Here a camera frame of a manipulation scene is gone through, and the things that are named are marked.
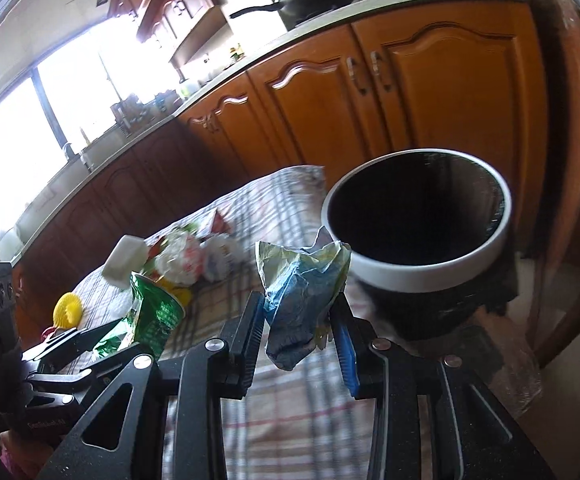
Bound wooden kitchen cabinets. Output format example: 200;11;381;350
9;0;548;323

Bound black white-rimmed trash bin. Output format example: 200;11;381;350
321;148;518;340

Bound yellow round scrubber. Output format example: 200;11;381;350
52;292;82;330

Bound green drink pouch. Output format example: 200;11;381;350
93;272;193;359

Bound white foam block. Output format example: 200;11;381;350
101;235;149;289

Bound white red wrapper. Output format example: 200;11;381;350
141;209;245;287

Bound plaid tablecloth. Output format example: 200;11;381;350
68;164;477;480

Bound blue green wrapper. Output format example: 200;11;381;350
255;226;352;372

